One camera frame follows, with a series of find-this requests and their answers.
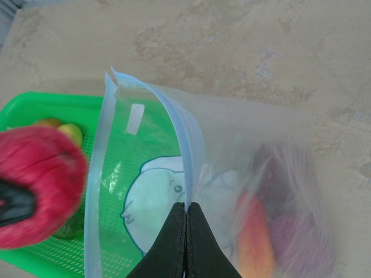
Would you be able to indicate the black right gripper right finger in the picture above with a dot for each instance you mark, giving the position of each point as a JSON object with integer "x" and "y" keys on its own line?
{"x": 205, "y": 252}

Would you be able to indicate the clear blue-edged zip-top bag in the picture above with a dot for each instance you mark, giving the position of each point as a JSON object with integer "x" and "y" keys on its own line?
{"x": 162, "y": 179}

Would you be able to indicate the red toy fruit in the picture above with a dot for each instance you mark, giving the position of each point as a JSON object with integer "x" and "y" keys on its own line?
{"x": 43, "y": 156}

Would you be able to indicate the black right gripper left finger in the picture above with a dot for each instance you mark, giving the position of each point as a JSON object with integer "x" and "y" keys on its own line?
{"x": 168, "y": 252}

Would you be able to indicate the orange red toy mango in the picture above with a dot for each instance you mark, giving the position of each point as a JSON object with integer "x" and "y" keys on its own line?
{"x": 255, "y": 240}

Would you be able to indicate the green toy vegetable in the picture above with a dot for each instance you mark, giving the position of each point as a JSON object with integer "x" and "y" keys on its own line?
{"x": 69, "y": 230}

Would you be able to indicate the yellow green toy fruit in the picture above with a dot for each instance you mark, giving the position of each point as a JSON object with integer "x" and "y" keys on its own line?
{"x": 72, "y": 133}

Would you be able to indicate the green plastic basket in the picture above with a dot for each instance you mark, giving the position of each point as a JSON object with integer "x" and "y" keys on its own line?
{"x": 43, "y": 260}

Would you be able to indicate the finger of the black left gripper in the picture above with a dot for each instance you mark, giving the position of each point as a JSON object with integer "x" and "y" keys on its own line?
{"x": 14, "y": 202}

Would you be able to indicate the orange toy fruit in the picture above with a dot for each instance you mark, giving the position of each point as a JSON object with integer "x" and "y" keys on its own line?
{"x": 47, "y": 123}

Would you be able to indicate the purple toy eggplant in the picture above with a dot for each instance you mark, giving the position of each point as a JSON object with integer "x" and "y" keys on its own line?
{"x": 298, "y": 234}

